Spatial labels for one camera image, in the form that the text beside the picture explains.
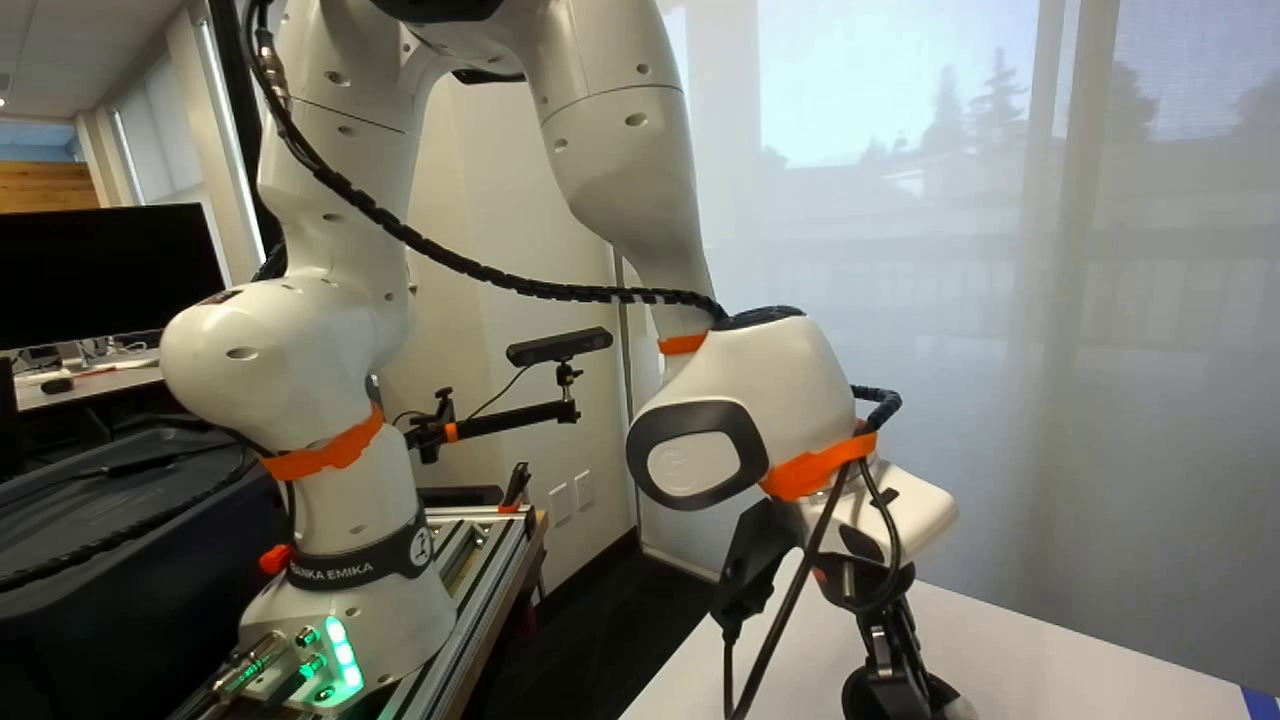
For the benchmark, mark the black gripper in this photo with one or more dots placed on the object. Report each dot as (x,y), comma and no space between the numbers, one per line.
(867,587)

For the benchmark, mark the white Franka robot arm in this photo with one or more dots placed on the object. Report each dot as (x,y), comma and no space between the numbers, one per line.
(333,345)

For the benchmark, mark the translucent window roller blind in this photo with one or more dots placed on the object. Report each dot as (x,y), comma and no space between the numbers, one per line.
(1132,402)

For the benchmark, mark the blue tape strip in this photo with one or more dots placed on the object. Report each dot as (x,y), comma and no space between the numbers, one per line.
(1266,704)

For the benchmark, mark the black clamp with orange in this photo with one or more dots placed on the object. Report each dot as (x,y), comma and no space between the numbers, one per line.
(519,486)

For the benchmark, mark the white partition panel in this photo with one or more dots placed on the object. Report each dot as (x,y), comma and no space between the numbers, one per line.
(507,203)

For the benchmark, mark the red emergency stop button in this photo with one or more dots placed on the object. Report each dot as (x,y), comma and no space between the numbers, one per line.
(275,557)

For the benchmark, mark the black soft equipment bag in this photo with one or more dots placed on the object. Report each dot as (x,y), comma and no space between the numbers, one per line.
(122,575)

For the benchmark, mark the cluttered white desk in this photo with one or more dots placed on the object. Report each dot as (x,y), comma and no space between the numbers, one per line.
(81,384)

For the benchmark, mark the black computer monitor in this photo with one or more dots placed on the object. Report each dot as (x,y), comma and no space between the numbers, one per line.
(107,274)

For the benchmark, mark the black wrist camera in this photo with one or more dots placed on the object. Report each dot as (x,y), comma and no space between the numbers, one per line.
(754,553)

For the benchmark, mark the black articulated camera mount arm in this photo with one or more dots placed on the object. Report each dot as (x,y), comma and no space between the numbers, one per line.
(507,422)

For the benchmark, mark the black stereo camera bar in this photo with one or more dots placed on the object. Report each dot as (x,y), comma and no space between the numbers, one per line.
(563,345)

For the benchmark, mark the black vertical post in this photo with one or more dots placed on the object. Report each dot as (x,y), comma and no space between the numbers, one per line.
(232,106)

